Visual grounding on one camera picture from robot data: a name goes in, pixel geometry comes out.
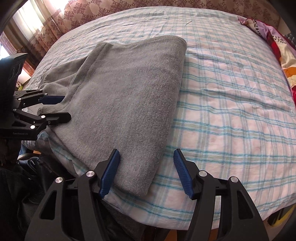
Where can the white sheer curtain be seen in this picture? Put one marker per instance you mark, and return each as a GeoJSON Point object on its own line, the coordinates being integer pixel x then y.
{"type": "Point", "coordinates": [30, 16]}

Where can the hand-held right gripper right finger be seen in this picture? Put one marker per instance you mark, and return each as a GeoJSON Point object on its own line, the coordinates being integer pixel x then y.
{"type": "Point", "coordinates": [183, 176]}

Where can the colourful floral quilt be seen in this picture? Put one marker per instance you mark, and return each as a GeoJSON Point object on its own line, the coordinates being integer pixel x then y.
{"type": "Point", "coordinates": [284, 48]}

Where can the dark plaid pillow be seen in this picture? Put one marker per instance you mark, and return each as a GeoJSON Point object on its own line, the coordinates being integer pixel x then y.
{"type": "Point", "coordinates": [290, 38]}

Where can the patterned beige curtain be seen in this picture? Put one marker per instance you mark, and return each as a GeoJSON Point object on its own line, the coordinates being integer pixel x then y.
{"type": "Point", "coordinates": [76, 14]}

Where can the yellow object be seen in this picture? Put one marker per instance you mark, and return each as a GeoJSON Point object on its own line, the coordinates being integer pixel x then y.
{"type": "Point", "coordinates": [279, 217]}

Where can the bed with plaid sheet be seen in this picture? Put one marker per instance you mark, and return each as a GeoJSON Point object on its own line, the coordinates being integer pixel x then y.
{"type": "Point", "coordinates": [231, 104]}

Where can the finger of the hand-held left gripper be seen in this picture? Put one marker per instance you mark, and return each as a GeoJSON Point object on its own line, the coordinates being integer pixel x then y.
{"type": "Point", "coordinates": [52, 99]}
{"type": "Point", "coordinates": [57, 118]}

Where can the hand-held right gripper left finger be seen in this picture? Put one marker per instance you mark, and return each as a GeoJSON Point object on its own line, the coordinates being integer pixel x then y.
{"type": "Point", "coordinates": [109, 173]}

